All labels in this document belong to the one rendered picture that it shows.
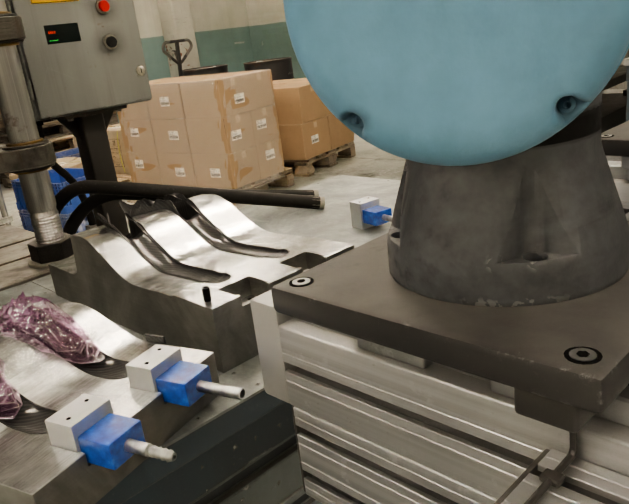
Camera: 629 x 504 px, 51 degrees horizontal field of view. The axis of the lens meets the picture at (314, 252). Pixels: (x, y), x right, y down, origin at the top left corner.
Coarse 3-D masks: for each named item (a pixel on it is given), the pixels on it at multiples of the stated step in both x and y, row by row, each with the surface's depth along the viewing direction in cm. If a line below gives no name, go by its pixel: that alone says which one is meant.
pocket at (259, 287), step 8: (240, 280) 89; (248, 280) 90; (256, 280) 88; (224, 288) 87; (232, 288) 88; (240, 288) 89; (248, 288) 90; (256, 288) 89; (264, 288) 88; (248, 296) 90; (256, 296) 89
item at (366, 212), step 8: (360, 200) 134; (368, 200) 133; (376, 200) 133; (352, 208) 134; (360, 208) 131; (368, 208) 132; (376, 208) 131; (384, 208) 131; (352, 216) 134; (360, 216) 132; (368, 216) 130; (376, 216) 129; (384, 216) 129; (392, 216) 128; (352, 224) 135; (360, 224) 133; (368, 224) 133; (376, 224) 129
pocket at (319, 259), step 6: (306, 252) 96; (294, 258) 95; (300, 258) 96; (306, 258) 97; (312, 258) 96; (318, 258) 95; (324, 258) 93; (288, 264) 94; (294, 264) 95; (300, 264) 96; (306, 264) 97; (312, 264) 96; (318, 264) 95; (306, 270) 96
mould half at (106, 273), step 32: (160, 224) 107; (224, 224) 111; (96, 256) 100; (128, 256) 100; (192, 256) 102; (224, 256) 101; (288, 256) 95; (64, 288) 114; (96, 288) 104; (128, 288) 95; (160, 288) 90; (192, 288) 88; (128, 320) 99; (160, 320) 91; (192, 320) 85; (224, 320) 82; (224, 352) 83; (256, 352) 86
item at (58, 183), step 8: (64, 168) 486; (72, 168) 481; (80, 168) 476; (56, 176) 492; (80, 176) 478; (16, 184) 459; (56, 184) 431; (64, 184) 433; (16, 192) 462; (56, 192) 435; (24, 200) 462; (72, 200) 439; (24, 208) 465; (64, 208) 435; (72, 208) 439
